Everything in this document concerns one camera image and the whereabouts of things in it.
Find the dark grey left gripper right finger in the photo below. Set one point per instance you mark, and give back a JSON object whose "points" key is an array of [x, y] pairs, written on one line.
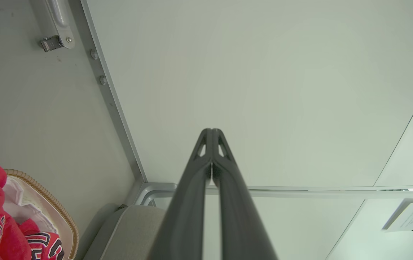
{"points": [[240, 224]]}

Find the silver rail bolt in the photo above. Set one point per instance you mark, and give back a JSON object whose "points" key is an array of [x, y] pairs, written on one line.
{"points": [[102, 80], [94, 54]]}

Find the grey metal partition foot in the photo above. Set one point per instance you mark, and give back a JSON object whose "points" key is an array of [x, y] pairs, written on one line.
{"points": [[56, 18]]}

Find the white plastic basket liner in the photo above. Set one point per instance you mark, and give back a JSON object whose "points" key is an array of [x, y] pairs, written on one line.
{"points": [[29, 202]]}

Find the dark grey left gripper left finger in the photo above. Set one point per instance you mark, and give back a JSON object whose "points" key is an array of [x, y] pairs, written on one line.
{"points": [[184, 216]]}

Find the white wicker-rimmed laundry basket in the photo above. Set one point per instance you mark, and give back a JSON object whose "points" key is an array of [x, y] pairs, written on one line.
{"points": [[60, 213]]}

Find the white paper notice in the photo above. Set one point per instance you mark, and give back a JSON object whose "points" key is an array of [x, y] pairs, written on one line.
{"points": [[412, 215]]}

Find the grey partition bottom rail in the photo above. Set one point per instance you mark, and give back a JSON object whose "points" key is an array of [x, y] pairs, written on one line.
{"points": [[114, 104]]}

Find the grey curved double partition foot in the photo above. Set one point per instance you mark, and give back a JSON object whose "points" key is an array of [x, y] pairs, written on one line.
{"points": [[154, 191]]}

